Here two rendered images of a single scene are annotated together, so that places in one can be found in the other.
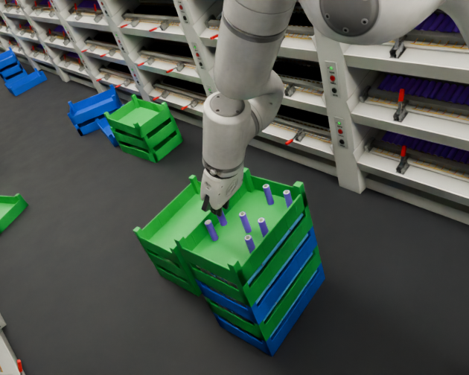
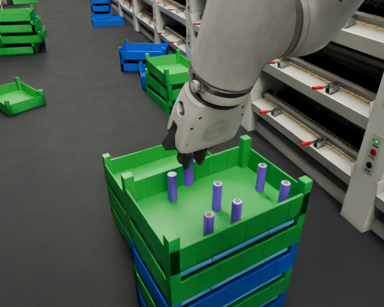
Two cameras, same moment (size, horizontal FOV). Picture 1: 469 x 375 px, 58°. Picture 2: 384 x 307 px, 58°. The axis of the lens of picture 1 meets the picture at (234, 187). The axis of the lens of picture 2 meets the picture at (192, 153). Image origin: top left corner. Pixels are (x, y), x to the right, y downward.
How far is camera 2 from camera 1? 44 cm
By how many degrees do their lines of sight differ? 9
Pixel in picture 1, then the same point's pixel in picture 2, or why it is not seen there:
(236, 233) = (200, 204)
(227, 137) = (239, 15)
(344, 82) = not seen: outside the picture
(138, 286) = (85, 216)
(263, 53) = not seen: outside the picture
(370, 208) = (368, 254)
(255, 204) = (239, 183)
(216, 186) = (191, 112)
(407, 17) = not seen: outside the picture
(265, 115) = (318, 24)
